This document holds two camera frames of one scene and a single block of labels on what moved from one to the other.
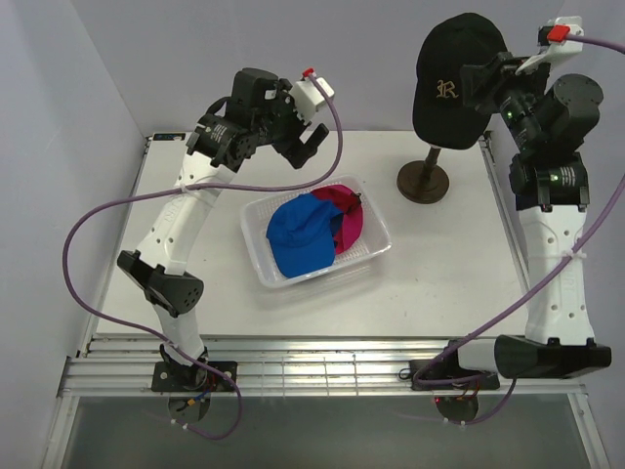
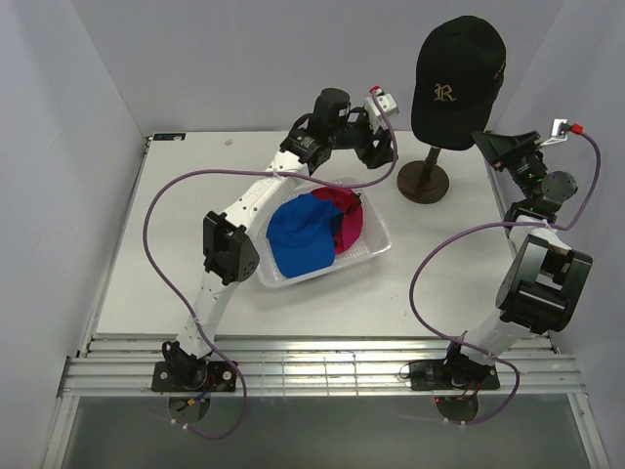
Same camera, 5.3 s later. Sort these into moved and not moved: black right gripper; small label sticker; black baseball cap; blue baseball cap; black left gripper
Moved: black right gripper; black left gripper
Not moved: blue baseball cap; black baseball cap; small label sticker
